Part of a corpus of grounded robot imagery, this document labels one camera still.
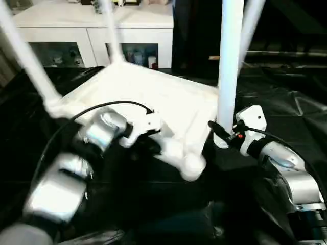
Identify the white plastic table top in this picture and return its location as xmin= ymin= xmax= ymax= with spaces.
xmin=48 ymin=62 xmax=221 ymax=183

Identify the white plastic table leg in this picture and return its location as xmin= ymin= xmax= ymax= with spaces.
xmin=237 ymin=0 xmax=267 ymax=75
xmin=213 ymin=0 xmax=245 ymax=149
xmin=100 ymin=0 xmax=128 ymax=66
xmin=0 ymin=0 xmax=64 ymax=114

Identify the black plastic mat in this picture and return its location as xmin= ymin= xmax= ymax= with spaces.
xmin=0 ymin=65 xmax=327 ymax=245

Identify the white cabinet with glass doors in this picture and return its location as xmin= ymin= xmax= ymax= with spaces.
xmin=12 ymin=2 xmax=175 ymax=69

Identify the dark patterned jar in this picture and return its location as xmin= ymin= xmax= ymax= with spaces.
xmin=90 ymin=0 xmax=103 ymax=14

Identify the grey curtain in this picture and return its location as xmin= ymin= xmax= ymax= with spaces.
xmin=0 ymin=47 xmax=19 ymax=88

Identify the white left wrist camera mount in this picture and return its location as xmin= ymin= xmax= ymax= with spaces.
xmin=119 ymin=111 xmax=165 ymax=149

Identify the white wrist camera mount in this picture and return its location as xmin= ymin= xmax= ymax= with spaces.
xmin=235 ymin=105 xmax=268 ymax=157
xmin=119 ymin=111 xmax=165 ymax=149

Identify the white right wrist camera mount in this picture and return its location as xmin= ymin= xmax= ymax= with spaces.
xmin=235 ymin=105 xmax=268 ymax=157

